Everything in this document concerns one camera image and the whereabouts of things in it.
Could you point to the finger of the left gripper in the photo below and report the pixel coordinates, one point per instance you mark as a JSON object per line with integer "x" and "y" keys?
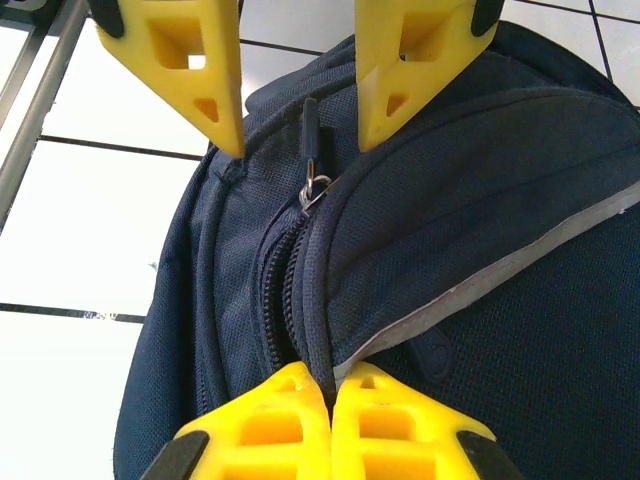
{"x": 220, "y": 60}
{"x": 380, "y": 60}

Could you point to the aluminium mounting rail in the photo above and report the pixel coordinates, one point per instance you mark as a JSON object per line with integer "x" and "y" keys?
{"x": 50, "y": 95}

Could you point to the navy blue backpack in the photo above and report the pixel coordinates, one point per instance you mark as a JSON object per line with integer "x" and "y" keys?
{"x": 450, "y": 225}

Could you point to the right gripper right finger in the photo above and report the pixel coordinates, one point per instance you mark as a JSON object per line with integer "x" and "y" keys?
{"x": 395, "y": 435}

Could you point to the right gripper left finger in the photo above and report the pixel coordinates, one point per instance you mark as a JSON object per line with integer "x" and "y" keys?
{"x": 270, "y": 435}

